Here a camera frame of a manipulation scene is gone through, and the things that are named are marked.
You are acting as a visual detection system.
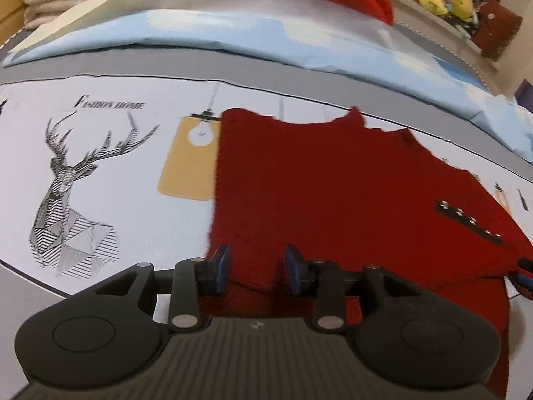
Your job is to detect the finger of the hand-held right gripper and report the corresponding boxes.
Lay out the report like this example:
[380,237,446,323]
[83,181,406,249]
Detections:
[513,257,533,296]

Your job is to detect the deer printed bed sheet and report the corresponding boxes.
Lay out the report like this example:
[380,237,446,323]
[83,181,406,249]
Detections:
[0,77,533,301]

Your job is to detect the dark red cushion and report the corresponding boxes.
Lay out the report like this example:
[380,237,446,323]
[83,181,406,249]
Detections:
[472,0,524,62]

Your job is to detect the light blue bed sheet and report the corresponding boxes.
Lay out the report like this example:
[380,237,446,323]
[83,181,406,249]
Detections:
[2,0,533,159]

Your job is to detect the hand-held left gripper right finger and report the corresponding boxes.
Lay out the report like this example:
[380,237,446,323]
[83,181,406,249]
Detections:
[283,244,421,335]

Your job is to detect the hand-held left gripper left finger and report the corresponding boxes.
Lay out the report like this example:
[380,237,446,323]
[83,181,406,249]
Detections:
[94,244,232,334]

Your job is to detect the dark red knitted sweater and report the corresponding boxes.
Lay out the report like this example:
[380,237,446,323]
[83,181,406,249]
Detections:
[200,107,533,400]

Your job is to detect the yellow bear plush toy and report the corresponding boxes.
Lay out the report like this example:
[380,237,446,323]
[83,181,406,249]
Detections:
[445,0,476,21]

